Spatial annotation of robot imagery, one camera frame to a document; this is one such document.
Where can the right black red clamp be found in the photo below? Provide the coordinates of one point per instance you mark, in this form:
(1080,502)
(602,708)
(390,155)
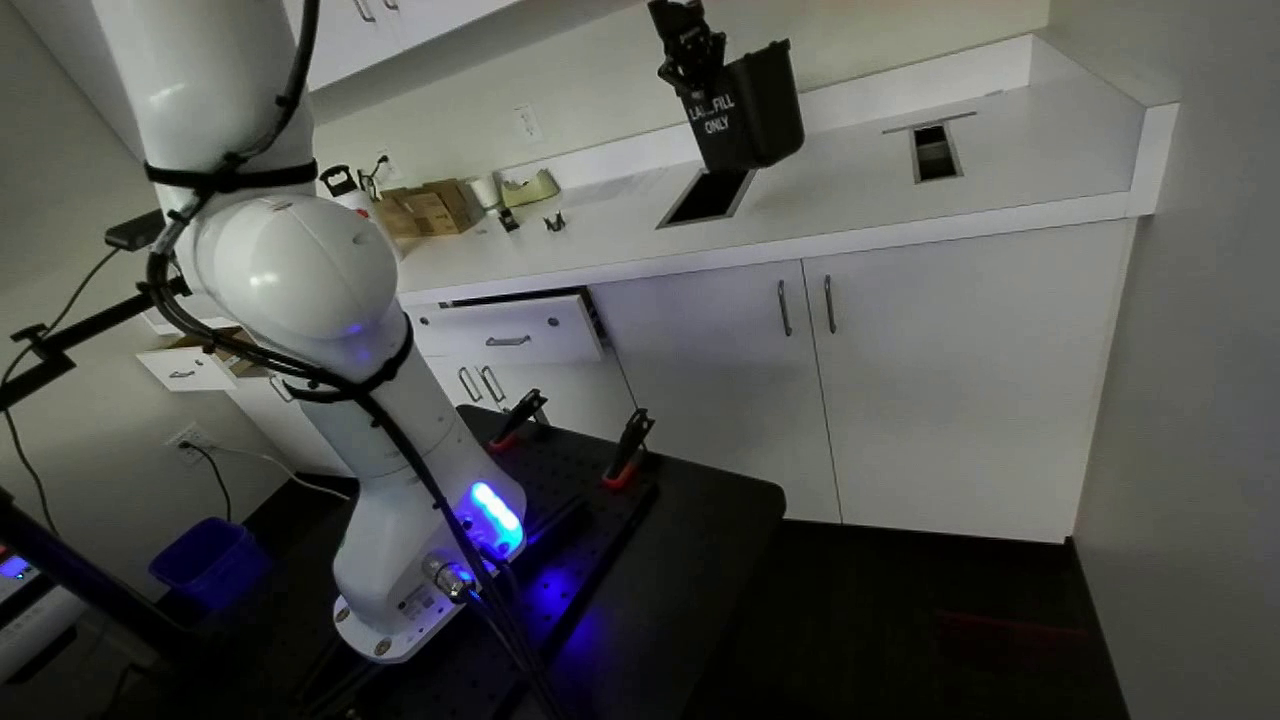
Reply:
(628,449)

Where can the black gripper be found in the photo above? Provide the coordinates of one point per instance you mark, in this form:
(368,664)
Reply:
(694,64)

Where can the left black red clamp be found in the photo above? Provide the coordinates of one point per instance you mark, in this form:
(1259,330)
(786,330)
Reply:
(525,410)

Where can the black red clamp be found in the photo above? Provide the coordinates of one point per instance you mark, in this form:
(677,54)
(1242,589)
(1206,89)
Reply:
(525,410)
(628,449)

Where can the white cabinet door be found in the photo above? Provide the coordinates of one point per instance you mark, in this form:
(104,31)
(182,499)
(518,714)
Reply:
(962,380)
(724,368)

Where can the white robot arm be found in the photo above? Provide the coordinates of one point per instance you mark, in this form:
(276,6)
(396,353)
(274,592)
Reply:
(263,265)

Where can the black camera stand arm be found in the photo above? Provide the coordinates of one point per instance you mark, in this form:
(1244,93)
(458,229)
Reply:
(54,345)

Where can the blue bin on floor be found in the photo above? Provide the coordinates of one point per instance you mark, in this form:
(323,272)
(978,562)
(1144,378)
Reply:
(214,566)

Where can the right white cabinet door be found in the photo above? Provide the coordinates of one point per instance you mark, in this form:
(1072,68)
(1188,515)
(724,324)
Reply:
(962,380)

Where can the left white cabinet door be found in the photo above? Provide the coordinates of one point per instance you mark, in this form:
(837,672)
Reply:
(724,368)

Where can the black bin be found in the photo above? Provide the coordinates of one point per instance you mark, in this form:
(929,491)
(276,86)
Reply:
(752,116)

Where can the black robot cart table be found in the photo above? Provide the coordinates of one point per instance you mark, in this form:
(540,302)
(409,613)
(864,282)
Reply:
(624,592)

